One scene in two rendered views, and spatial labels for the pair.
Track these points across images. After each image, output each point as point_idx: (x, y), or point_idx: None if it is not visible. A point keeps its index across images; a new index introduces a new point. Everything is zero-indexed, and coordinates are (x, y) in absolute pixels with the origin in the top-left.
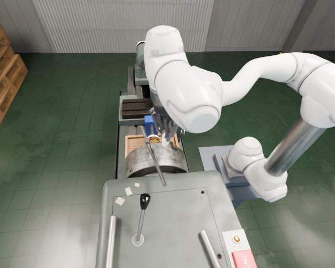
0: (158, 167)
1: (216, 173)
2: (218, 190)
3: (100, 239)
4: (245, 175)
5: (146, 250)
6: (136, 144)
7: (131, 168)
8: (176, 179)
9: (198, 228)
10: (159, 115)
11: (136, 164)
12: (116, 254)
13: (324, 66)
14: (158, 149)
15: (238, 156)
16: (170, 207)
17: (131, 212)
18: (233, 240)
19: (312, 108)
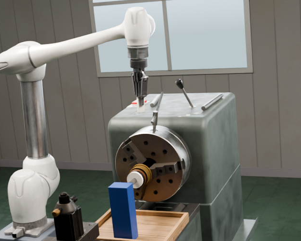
0: (159, 99)
1: (113, 118)
2: (122, 114)
3: (215, 108)
4: (51, 189)
5: (189, 105)
6: (153, 238)
7: (178, 138)
8: (147, 117)
9: (153, 107)
10: None
11: (172, 133)
12: None
13: (26, 44)
14: (146, 130)
15: (43, 186)
16: (163, 111)
17: (190, 111)
18: (136, 105)
19: (44, 64)
